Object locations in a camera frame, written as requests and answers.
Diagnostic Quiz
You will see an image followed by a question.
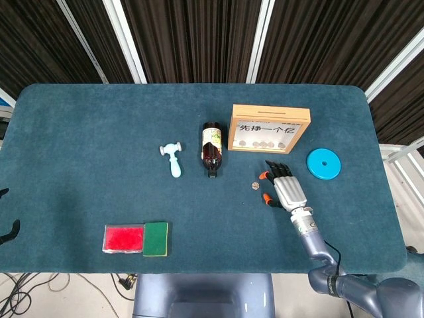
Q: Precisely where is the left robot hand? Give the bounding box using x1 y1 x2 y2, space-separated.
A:
0 187 21 246

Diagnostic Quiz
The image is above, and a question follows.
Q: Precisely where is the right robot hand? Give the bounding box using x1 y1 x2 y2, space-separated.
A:
259 160 308 213

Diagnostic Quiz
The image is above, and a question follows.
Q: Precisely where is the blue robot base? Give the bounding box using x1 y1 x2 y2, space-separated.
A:
132 273 276 318

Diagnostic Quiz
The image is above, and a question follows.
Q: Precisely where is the blue round disc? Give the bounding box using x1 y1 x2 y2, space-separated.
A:
306 148 342 181

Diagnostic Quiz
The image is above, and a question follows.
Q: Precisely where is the brown glass bottle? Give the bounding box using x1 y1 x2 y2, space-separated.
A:
200 121 223 179

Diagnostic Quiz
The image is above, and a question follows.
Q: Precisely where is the clear case with red pad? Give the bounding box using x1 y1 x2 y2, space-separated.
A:
101 223 146 254

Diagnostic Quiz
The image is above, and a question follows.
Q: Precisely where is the light blue toy hammer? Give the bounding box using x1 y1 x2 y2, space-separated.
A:
159 141 183 180

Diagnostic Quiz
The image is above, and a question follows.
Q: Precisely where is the black power plug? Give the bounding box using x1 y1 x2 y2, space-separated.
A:
110 273 138 301

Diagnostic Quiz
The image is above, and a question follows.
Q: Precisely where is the teal table cloth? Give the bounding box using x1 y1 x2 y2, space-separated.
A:
0 83 409 275

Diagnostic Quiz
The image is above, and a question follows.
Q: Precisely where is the green yellow sponge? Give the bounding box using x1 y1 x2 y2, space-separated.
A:
142 221 170 258

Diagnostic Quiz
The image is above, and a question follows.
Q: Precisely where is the dark pleated curtain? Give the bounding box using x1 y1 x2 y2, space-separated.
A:
0 0 424 146

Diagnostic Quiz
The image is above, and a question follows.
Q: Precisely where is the black floor cable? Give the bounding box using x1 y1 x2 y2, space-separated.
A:
0 273 34 318

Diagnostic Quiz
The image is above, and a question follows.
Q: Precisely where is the wooden coin bank frame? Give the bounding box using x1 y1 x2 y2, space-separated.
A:
227 103 312 155

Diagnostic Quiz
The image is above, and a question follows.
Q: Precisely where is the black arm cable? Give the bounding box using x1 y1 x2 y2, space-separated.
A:
323 240 354 318

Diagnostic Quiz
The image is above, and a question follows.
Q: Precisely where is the white metal frame rack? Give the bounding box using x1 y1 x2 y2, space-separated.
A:
379 136 424 213

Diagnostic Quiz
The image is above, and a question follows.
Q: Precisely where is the white partition post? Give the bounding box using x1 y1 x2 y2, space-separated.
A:
245 0 276 84
101 0 148 84
55 0 109 84
364 28 424 103

